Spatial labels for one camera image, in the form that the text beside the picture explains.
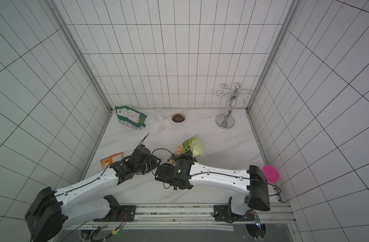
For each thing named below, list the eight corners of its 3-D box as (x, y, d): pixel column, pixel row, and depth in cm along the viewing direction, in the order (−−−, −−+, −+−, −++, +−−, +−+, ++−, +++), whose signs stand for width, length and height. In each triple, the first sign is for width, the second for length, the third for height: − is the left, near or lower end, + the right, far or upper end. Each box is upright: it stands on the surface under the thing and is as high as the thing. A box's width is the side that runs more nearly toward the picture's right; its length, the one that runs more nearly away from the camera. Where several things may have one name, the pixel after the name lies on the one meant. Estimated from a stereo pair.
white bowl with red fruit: (170, 126, 109) (170, 122, 105) (171, 116, 116) (171, 111, 112) (186, 126, 109) (186, 122, 105) (186, 116, 116) (186, 111, 112)
